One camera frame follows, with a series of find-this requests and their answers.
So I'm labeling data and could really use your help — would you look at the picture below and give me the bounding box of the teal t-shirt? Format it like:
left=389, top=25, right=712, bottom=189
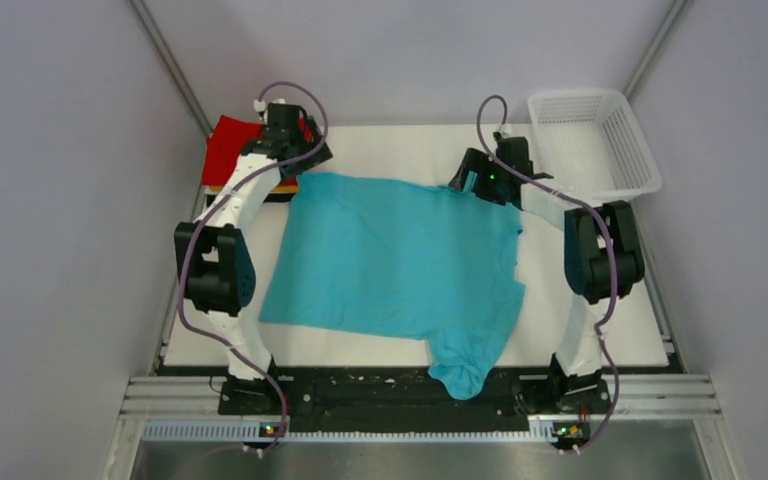
left=259, top=173, right=526, bottom=400

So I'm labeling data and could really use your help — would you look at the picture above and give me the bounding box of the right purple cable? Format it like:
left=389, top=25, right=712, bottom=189
left=475, top=94, right=621, bottom=454

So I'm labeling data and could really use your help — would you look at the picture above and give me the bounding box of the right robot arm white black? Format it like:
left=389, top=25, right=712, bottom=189
left=449, top=136, right=645, bottom=412

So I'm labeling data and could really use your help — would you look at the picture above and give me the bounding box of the corner metal post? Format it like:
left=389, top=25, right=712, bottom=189
left=125, top=0, right=213, bottom=137
left=622, top=0, right=695, bottom=102

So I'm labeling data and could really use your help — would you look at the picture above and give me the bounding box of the red folded t-shirt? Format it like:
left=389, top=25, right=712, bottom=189
left=200, top=114, right=316, bottom=188

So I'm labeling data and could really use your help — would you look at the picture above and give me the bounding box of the white cable duct strip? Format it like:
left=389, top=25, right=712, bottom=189
left=142, top=419, right=557, bottom=443

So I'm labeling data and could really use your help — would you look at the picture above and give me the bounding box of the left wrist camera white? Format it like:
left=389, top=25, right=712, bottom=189
left=253, top=98, right=286, bottom=116

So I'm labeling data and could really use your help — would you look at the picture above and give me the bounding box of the purple cable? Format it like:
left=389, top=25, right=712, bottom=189
left=475, top=94, right=621, bottom=454
left=176, top=81, right=330, bottom=458

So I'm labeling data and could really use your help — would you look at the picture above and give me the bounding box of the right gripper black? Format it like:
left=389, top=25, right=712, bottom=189
left=448, top=149, right=508, bottom=207

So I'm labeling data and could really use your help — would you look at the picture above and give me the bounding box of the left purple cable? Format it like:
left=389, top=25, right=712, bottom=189
left=176, top=81, right=330, bottom=458

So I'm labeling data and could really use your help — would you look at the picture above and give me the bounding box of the white plastic basket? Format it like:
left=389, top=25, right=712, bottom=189
left=528, top=88, right=663, bottom=202

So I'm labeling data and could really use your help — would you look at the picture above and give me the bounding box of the aluminium rail frame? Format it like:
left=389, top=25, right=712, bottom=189
left=118, top=374, right=722, bottom=420

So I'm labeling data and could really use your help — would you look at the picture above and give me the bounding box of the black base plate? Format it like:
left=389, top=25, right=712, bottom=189
left=218, top=367, right=611, bottom=434

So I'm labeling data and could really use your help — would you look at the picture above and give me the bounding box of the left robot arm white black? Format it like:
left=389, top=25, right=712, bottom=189
left=174, top=99, right=332, bottom=415

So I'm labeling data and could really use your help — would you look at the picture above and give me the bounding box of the right corner metal post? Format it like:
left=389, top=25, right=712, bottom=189
left=622, top=0, right=695, bottom=102

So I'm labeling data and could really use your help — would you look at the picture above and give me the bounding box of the left corner metal post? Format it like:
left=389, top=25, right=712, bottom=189
left=125, top=0, right=213, bottom=137

